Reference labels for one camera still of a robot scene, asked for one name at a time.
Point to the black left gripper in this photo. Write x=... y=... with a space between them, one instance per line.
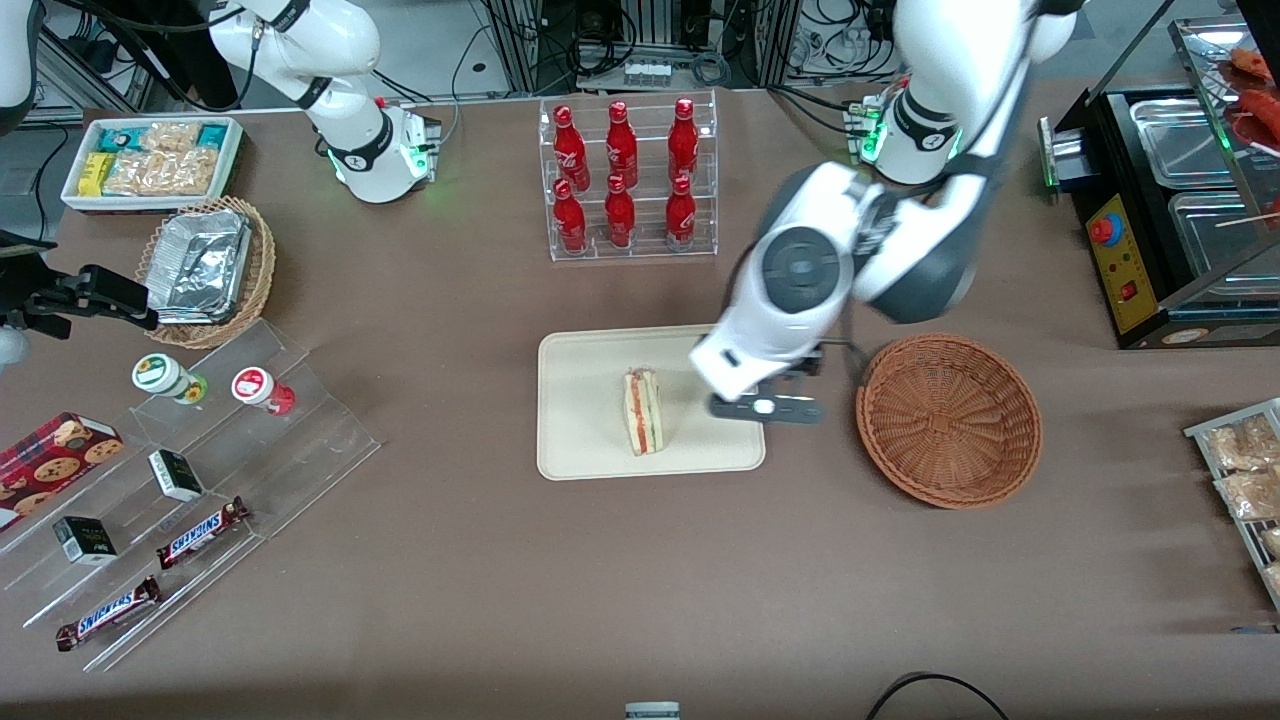
x=810 y=366

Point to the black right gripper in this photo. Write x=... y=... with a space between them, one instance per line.
x=62 y=297

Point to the triangle sandwich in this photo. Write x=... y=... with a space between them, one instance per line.
x=642 y=415

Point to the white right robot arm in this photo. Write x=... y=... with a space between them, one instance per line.
x=350 y=140

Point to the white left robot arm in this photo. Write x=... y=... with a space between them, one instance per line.
x=800 y=270

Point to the light wicker basket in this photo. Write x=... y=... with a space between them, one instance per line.
x=262 y=270

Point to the brown wicker basket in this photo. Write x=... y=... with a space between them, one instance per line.
x=950 y=420

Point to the cream plastic tray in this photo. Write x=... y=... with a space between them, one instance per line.
x=590 y=420

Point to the green sunflower lid jar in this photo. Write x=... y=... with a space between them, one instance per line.
x=160 y=375

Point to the silver foil container stack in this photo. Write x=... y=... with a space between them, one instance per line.
x=200 y=265

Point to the white snack bin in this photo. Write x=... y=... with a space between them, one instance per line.
x=150 y=205

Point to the yellow snack pack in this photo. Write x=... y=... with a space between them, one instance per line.
x=95 y=175

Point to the clear cracker pack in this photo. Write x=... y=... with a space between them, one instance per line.
x=165 y=172
x=170 y=136

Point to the red lid jar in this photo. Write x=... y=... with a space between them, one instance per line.
x=252 y=386

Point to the teal snack pack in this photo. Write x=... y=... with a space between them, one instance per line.
x=212 y=135
x=120 y=138

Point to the red tartan cookie box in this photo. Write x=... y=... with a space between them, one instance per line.
x=50 y=460

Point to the small black carton box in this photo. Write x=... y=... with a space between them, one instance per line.
x=85 y=540
x=175 y=475

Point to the clear acrylic bottle rack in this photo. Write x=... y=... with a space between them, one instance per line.
x=648 y=255

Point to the red cola bottle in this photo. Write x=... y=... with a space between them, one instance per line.
x=570 y=215
x=683 y=138
x=619 y=210
x=621 y=140
x=568 y=145
x=681 y=210

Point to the clear acrylic tiered stand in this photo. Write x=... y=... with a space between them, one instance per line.
x=300 y=440

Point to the Snickers chocolate bar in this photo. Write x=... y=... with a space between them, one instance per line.
x=108 y=612
x=200 y=533

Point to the red emergency button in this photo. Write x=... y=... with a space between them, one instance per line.
x=1104 y=230

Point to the black food warmer machine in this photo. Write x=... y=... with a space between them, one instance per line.
x=1125 y=270

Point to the white power strip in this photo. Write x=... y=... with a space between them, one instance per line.
x=647 y=73

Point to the grey equipment rack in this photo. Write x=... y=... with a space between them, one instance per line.
x=640 y=30

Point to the small white grey object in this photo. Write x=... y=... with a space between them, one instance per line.
x=652 y=712

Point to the steel food pan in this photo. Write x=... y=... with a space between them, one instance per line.
x=1180 y=140
x=1220 y=230

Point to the wrapped bread pack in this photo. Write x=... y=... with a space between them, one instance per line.
x=1250 y=495
x=1240 y=445
x=1272 y=542
x=1274 y=578

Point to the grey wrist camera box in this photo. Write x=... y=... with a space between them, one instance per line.
x=790 y=410

